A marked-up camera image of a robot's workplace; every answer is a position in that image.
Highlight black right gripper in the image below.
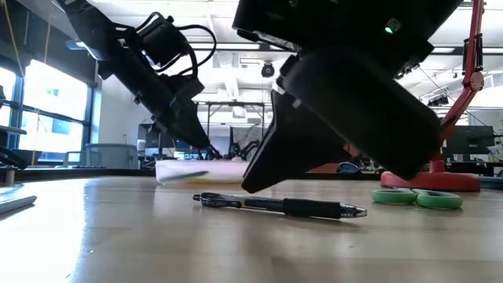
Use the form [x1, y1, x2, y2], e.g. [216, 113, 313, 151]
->
[240, 46, 442, 195]

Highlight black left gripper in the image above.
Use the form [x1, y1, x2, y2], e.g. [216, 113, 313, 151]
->
[133, 76, 211, 150]

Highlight black pen with rubber grip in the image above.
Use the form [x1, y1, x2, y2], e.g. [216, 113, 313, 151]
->
[192, 192, 369, 220]

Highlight green-handled scissors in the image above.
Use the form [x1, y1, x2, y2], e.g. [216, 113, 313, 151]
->
[371, 187, 464, 210]

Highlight white translucent plastic box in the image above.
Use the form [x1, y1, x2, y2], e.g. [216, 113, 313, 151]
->
[154, 159, 251, 186]

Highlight orange partition panel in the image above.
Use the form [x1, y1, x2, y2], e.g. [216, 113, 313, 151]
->
[306, 141, 362, 174]

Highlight dark computer monitor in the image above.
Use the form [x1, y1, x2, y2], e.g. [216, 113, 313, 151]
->
[137, 122, 178, 149]

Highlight blue chair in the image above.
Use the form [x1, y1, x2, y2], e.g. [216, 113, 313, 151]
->
[336, 161, 361, 175]

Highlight grey cabinet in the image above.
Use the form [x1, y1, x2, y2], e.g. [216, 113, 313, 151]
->
[84, 142, 139, 170]

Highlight long ceiling light bar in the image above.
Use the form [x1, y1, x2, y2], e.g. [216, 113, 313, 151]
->
[64, 39, 503, 55]

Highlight dark far counter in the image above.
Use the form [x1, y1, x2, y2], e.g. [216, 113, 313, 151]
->
[0, 167, 382, 182]

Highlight large bright window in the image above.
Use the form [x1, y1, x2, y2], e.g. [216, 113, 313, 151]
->
[18, 59, 90, 163]

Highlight red desk lamp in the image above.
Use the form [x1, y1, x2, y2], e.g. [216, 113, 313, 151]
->
[380, 0, 486, 193]

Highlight dark wide monitor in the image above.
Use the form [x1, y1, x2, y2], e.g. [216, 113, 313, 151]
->
[445, 125, 497, 155]

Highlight narrow bright window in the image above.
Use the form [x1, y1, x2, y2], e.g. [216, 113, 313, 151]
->
[0, 66, 17, 127]

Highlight blue bin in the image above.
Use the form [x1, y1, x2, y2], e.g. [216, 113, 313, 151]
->
[478, 175, 503, 191]

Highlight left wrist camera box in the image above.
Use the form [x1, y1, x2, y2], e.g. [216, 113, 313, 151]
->
[168, 73, 206, 100]

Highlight black workstation frame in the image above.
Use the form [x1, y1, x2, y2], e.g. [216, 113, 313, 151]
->
[194, 100, 272, 158]

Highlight black ceiling camera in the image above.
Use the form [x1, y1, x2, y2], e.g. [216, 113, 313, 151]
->
[260, 61, 276, 79]

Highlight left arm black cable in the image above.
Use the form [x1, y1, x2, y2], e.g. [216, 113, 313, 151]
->
[135, 11, 218, 78]

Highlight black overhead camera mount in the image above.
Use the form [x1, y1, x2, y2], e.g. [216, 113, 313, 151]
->
[395, 61, 420, 79]

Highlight black equipment bracket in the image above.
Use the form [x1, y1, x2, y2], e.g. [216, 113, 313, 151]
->
[0, 125, 29, 171]

